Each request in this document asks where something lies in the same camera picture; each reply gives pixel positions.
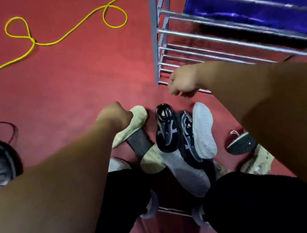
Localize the person's right hand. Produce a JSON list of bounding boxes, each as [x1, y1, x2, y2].
[[165, 62, 207, 101]]

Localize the person's left hand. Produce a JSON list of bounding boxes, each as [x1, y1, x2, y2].
[[93, 99, 136, 136]]

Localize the cream soled shoe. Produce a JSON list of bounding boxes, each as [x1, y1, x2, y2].
[[106, 104, 153, 148]]

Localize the person's right forearm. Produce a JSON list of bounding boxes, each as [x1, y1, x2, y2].
[[196, 45, 307, 233]]

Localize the person's left forearm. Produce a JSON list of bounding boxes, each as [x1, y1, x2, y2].
[[0, 116, 138, 233]]

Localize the black white patterned shoe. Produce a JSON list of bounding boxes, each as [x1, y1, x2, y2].
[[150, 102, 182, 155], [174, 109, 207, 172]]

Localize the silver metal shoe rack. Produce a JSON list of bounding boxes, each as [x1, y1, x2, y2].
[[141, 0, 307, 103]]

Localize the dark grey shoe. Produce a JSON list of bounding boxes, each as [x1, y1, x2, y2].
[[124, 126, 157, 164]]

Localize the dark soled shoe white lace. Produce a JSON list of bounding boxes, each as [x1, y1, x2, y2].
[[224, 127, 259, 157]]

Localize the light grey shoe cream sole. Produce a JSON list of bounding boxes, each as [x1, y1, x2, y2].
[[137, 136, 214, 207]]

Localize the cream chunky shoe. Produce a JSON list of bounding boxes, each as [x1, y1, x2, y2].
[[236, 142, 277, 179]]

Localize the silver metal bar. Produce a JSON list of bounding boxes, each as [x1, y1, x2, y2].
[[157, 202, 194, 223]]

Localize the person's right white shoe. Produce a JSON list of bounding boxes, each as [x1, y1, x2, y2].
[[190, 204, 211, 229]]

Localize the person's left leg black trousers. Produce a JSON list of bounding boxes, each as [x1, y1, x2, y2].
[[71, 165, 159, 233]]

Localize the person's leg black trousers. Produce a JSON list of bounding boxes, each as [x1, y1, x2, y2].
[[197, 160, 307, 233], [71, 165, 159, 233]]

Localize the person's right leg black trousers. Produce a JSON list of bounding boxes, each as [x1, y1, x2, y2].
[[197, 160, 307, 233]]

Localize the yellow cable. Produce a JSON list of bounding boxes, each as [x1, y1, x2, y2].
[[0, 0, 153, 79]]

